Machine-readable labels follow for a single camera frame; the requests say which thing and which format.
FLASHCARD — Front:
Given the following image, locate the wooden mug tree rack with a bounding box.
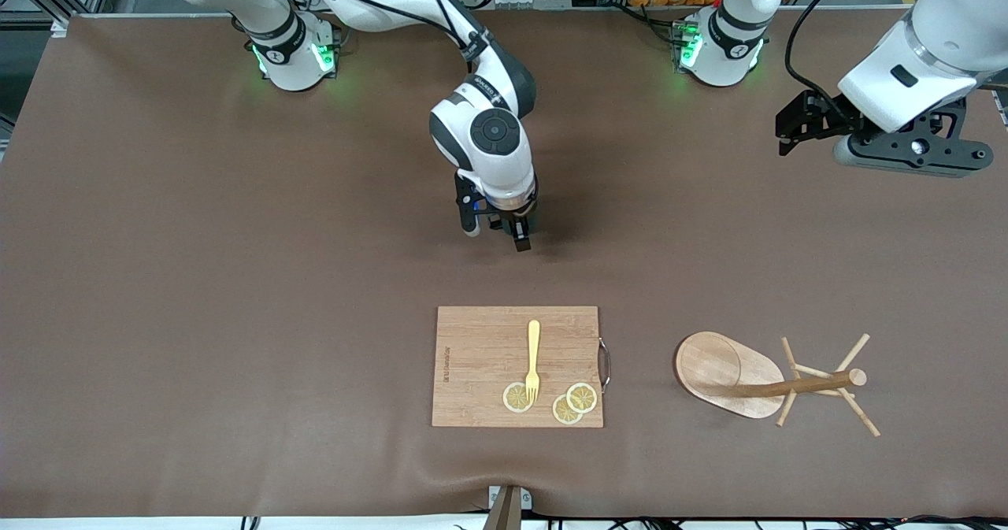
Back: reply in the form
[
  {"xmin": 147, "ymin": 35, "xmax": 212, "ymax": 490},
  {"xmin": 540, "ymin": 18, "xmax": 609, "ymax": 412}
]
[{"xmin": 674, "ymin": 333, "xmax": 881, "ymax": 438}]

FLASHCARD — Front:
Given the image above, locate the yellow plastic fork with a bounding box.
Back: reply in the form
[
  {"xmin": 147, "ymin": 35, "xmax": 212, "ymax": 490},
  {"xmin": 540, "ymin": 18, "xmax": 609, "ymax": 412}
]
[{"xmin": 524, "ymin": 320, "xmax": 542, "ymax": 405}]

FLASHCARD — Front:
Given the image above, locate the bamboo cutting board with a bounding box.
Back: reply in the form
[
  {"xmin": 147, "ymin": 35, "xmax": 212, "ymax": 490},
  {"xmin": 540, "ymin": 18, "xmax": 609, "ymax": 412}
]
[{"xmin": 432, "ymin": 306, "xmax": 611, "ymax": 428}]

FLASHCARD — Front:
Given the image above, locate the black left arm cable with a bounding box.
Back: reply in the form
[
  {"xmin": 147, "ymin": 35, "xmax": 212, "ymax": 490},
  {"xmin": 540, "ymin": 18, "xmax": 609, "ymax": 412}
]
[{"xmin": 784, "ymin": 0, "xmax": 876, "ymax": 112}]

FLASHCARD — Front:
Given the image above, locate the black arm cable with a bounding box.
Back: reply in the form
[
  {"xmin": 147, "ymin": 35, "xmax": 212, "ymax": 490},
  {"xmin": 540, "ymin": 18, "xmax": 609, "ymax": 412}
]
[
  {"xmin": 295, "ymin": 0, "xmax": 493, "ymax": 62},
  {"xmin": 784, "ymin": 0, "xmax": 876, "ymax": 112}
]

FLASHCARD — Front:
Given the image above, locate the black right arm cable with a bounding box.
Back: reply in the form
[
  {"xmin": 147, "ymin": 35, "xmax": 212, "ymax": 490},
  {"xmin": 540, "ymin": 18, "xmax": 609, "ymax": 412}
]
[{"xmin": 295, "ymin": 0, "xmax": 493, "ymax": 62}]

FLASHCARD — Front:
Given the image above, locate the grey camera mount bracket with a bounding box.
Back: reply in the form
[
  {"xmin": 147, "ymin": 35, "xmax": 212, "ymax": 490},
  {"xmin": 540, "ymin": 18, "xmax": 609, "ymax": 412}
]
[{"xmin": 482, "ymin": 485, "xmax": 533, "ymax": 530}]

